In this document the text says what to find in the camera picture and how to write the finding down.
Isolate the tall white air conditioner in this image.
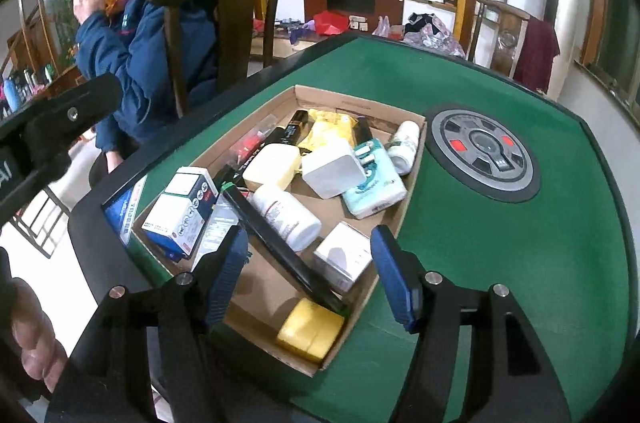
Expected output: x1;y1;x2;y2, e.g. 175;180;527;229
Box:
542;0;586;101

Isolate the white charger adapter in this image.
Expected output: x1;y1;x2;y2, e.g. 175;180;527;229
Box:
301;138;369;200

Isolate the red bag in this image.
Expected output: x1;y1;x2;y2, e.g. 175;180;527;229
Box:
312;10;349;36

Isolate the cardboard box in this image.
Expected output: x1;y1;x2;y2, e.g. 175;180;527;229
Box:
127;84;427;378

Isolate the window with green panes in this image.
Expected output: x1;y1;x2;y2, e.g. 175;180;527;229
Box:
575;0;640;124

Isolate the black printed lipstick box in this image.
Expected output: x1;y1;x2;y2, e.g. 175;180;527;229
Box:
249;127;287;165

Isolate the blue bottle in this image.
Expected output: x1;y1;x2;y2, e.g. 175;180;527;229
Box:
2;78;21;111

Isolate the dark wooden chair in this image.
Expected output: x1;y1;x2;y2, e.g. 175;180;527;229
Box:
142;0;293;114

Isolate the white box with blue print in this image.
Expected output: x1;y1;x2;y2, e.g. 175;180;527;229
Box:
141;192;213;263

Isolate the teal tissue pack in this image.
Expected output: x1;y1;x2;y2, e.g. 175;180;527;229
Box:
341;139;408;220

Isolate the long black pen purple band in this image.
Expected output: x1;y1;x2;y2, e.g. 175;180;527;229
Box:
220;180;351;316

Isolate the wooden chair with carved back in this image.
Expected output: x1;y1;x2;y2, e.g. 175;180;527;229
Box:
467;0;561;91

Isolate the white box with grey lid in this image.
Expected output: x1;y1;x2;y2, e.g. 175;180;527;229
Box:
164;166;221;209

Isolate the small white box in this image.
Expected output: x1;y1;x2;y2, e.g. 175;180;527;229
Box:
313;221;375;295

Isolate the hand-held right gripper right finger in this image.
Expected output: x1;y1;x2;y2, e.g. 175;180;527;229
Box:
370;224;573;423

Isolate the person's left hand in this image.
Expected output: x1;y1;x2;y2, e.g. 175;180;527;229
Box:
10;279;68;395

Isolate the floral cloth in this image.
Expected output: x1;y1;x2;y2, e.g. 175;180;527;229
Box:
402;12;466;58

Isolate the yellow round jar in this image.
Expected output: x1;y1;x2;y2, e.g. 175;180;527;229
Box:
276;298;346;364

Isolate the orange snack packet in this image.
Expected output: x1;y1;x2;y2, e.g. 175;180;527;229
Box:
299;108;358;154

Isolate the blue packet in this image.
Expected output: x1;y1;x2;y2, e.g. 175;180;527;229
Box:
102;176;148;246

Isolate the black tube with gold band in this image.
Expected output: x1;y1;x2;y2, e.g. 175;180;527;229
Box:
284;110;309;150

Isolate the maroon garment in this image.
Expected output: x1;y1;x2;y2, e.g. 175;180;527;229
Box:
514;17;561;91

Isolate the small white bottle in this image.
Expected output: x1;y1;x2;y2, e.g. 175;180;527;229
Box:
387;120;421;176

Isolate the large white bottle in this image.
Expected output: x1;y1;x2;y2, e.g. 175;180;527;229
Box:
248;184;323;252

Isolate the round grey table centre panel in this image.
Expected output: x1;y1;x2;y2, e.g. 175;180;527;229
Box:
424;104;542;204

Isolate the cream yellow case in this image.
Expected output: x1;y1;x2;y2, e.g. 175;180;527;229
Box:
242;143;302;192

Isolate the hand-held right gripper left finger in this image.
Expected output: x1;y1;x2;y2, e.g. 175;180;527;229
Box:
45;225;251;423

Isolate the purple cloth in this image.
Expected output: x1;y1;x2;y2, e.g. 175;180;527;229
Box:
289;20;318;45

